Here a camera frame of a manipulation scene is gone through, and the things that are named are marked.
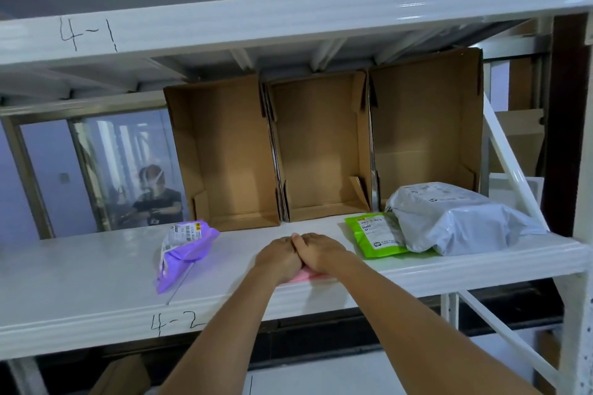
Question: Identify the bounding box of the metal window frame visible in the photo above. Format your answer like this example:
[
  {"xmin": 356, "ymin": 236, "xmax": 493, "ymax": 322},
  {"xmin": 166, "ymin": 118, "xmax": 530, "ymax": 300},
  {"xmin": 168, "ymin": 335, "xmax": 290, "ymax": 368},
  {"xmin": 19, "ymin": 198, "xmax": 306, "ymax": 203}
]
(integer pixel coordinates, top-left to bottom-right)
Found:
[{"xmin": 0, "ymin": 105, "xmax": 187, "ymax": 241}]

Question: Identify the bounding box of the person's left forearm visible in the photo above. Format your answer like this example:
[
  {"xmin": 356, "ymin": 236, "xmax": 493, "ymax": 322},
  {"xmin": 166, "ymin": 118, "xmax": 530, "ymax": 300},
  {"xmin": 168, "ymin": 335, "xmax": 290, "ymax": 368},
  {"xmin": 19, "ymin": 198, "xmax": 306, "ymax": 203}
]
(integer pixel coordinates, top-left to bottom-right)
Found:
[{"xmin": 158, "ymin": 266, "xmax": 303, "ymax": 395}]

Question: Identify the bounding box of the flat brown cardboard piece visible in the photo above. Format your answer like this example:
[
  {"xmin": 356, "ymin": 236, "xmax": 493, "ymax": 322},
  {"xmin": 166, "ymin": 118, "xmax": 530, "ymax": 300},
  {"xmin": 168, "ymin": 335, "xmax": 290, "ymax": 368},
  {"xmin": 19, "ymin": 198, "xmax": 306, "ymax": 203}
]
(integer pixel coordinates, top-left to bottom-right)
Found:
[{"xmin": 90, "ymin": 354, "xmax": 152, "ymax": 395}]

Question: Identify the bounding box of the pink mailer bag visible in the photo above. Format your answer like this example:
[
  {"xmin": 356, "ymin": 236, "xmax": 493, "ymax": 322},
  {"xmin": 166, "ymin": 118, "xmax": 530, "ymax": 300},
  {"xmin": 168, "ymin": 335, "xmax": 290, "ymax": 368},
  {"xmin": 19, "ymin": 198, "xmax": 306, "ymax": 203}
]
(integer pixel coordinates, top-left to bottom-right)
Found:
[{"xmin": 278, "ymin": 268, "xmax": 340, "ymax": 288}]

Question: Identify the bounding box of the brown cardboard carton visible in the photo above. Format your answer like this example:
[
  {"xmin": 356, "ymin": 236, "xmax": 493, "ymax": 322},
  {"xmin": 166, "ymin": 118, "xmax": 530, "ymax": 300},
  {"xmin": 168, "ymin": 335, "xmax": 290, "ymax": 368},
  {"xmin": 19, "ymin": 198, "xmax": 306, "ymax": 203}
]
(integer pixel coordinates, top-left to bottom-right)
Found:
[{"xmin": 490, "ymin": 108, "xmax": 545, "ymax": 178}]

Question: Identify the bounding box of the person's left hand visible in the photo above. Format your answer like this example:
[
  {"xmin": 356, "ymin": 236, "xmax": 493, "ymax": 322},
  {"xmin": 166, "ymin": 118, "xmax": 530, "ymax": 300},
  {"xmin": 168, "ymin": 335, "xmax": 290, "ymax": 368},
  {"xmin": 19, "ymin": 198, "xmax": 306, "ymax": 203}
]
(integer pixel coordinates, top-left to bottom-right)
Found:
[{"xmin": 254, "ymin": 237, "xmax": 303, "ymax": 285}]

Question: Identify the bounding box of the person's right forearm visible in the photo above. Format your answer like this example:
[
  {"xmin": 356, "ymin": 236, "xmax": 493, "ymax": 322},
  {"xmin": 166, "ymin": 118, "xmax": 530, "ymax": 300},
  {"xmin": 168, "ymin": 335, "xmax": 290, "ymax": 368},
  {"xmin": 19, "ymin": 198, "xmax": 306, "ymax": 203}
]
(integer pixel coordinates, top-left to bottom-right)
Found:
[{"xmin": 320, "ymin": 252, "xmax": 545, "ymax": 395}]

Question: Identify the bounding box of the grey mailer bag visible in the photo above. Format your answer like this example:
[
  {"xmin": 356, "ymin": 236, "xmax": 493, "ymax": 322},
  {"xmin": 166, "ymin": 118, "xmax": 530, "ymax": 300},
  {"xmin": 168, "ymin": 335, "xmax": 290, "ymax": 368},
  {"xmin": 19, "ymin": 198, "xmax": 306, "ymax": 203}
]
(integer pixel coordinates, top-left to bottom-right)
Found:
[{"xmin": 385, "ymin": 182, "xmax": 549, "ymax": 256}]

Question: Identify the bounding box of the purple mailer bag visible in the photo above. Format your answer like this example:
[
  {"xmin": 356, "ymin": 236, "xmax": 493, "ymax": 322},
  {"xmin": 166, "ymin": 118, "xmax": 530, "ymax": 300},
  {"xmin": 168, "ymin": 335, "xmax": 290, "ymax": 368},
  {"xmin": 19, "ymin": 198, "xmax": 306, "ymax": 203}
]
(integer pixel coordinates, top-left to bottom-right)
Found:
[{"xmin": 154, "ymin": 220, "xmax": 221, "ymax": 295}]

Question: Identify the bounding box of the green mailer bag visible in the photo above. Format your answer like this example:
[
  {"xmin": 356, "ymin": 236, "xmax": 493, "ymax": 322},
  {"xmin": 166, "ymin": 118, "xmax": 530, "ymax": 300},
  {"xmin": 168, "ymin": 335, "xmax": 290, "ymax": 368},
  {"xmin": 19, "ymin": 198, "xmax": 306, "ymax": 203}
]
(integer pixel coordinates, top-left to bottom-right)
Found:
[{"xmin": 344, "ymin": 212, "xmax": 411, "ymax": 259}]

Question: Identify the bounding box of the white metal shelving rack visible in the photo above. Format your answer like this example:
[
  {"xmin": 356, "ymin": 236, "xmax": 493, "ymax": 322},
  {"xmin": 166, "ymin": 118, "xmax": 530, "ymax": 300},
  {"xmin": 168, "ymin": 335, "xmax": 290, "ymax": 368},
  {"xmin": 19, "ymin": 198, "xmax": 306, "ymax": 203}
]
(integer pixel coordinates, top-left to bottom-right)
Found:
[{"xmin": 0, "ymin": 0, "xmax": 593, "ymax": 395}]

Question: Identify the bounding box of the person's right hand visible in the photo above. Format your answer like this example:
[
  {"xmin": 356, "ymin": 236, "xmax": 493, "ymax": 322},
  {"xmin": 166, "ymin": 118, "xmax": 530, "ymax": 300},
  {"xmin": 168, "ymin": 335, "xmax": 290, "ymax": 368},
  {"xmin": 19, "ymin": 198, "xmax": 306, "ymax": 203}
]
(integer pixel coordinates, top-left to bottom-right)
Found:
[{"xmin": 292, "ymin": 232, "xmax": 354, "ymax": 277}]

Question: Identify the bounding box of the open brown cardboard box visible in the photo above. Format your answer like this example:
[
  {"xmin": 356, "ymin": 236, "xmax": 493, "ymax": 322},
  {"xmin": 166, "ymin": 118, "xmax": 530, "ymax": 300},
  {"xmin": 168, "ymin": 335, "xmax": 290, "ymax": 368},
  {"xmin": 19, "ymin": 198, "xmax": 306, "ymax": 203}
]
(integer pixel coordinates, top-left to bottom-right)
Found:
[
  {"xmin": 263, "ymin": 70, "xmax": 374, "ymax": 223},
  {"xmin": 368, "ymin": 47, "xmax": 485, "ymax": 213},
  {"xmin": 163, "ymin": 75, "xmax": 284, "ymax": 233}
]

